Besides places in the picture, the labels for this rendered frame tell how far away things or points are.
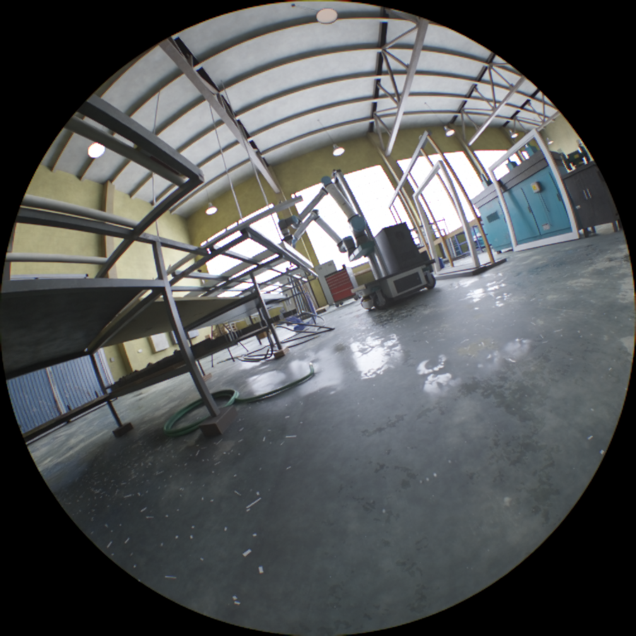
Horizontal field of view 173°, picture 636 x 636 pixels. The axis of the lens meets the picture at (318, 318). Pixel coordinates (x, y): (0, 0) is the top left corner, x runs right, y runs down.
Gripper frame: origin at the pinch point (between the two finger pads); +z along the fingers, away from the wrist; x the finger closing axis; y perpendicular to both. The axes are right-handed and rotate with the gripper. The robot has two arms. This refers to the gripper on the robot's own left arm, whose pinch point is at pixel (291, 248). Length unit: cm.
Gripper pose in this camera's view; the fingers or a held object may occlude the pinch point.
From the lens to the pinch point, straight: 225.0
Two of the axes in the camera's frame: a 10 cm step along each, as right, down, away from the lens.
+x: 9.2, -3.5, -1.7
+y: -1.4, 1.2, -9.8
